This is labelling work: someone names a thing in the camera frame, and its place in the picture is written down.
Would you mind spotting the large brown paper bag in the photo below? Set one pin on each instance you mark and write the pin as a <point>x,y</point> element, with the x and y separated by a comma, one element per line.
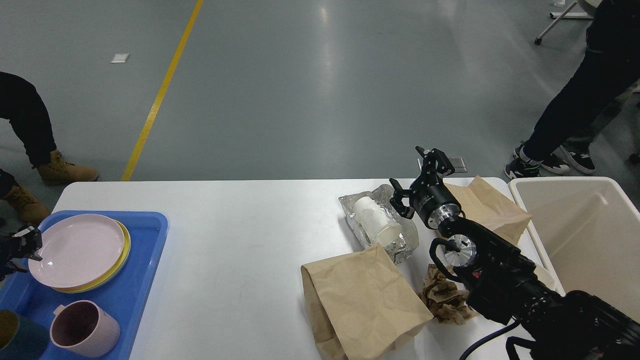
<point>360,306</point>

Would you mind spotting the person in dark trousers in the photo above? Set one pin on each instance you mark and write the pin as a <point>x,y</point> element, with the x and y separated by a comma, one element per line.
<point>609,67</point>

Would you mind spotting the blue plastic tray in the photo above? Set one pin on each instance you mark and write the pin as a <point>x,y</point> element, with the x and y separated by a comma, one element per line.
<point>122,297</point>

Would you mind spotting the white paper cup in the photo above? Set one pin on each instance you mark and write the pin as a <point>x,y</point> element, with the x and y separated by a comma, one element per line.
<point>379,227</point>

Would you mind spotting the person in grey trousers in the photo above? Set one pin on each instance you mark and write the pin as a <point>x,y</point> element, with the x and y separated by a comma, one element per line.
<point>577,147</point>

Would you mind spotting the clear plastic wrapper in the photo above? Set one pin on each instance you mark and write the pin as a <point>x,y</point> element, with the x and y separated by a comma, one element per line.
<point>399,251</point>

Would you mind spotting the rolling chair base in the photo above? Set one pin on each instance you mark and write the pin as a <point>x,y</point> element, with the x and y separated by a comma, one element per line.
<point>575,10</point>

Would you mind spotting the blue yellow cup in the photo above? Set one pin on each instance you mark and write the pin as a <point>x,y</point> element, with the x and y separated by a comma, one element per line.
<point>21,338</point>

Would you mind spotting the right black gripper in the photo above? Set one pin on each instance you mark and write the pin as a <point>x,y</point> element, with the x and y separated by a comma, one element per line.
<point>428,195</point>

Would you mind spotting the person with tan boots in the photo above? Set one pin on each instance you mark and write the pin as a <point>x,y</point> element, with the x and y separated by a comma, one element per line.
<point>23,107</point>

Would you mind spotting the grey floor plate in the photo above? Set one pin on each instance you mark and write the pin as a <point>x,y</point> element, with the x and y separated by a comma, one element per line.
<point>459,164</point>

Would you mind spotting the crumpled brown paper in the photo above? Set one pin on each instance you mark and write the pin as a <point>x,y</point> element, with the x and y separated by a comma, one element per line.
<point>444,299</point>

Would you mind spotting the pink cup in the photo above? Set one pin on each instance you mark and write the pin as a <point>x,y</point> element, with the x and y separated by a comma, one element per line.
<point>83,328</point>

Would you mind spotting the beige plastic bin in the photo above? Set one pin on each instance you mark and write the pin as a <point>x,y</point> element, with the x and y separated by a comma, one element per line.
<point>587,233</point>

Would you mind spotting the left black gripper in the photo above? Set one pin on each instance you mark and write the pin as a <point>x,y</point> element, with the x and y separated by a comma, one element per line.
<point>24,244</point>

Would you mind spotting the yellow plate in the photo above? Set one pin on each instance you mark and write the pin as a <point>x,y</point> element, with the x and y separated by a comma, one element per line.
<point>110,274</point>

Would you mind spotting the pink plate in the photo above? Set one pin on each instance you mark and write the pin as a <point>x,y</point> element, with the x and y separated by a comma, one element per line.
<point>77,250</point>

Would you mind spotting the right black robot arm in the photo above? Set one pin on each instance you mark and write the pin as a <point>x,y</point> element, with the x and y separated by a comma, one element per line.
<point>502,283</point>

